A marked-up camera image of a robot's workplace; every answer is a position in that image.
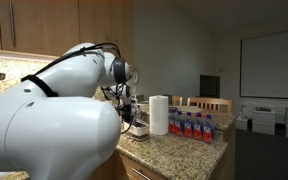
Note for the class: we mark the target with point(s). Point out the white rectangular food container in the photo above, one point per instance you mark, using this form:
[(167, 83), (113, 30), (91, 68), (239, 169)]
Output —
[(139, 128)]

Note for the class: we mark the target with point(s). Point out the large round serving tray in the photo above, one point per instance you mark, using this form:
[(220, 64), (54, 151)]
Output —
[(144, 103)]

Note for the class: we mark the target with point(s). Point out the wooden wall cabinet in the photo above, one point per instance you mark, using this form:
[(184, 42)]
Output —
[(44, 23)]

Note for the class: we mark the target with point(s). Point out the white projector screen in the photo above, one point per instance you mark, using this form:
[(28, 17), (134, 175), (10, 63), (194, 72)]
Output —
[(272, 63)]

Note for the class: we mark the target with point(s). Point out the small wooden chair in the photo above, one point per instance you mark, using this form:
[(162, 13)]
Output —
[(176, 100)]

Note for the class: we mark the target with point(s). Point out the red label water bottle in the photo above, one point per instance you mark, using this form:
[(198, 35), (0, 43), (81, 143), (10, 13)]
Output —
[(197, 129), (179, 125), (208, 131), (188, 127), (172, 121)]

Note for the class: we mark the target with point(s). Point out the black flat screen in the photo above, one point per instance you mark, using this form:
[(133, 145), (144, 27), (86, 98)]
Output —
[(209, 86)]

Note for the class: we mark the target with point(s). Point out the wooden counter drawer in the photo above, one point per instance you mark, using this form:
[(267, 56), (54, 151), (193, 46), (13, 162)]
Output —
[(134, 168)]

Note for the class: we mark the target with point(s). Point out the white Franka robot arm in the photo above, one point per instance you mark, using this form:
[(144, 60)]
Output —
[(50, 133)]

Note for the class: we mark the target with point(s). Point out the white paper towel roll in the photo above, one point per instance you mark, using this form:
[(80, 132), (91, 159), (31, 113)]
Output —
[(159, 115)]

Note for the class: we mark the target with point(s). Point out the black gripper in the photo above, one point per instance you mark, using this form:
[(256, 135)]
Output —
[(126, 111)]

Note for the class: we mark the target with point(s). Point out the wide wooden chair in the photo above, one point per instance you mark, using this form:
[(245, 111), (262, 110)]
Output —
[(210, 104)]

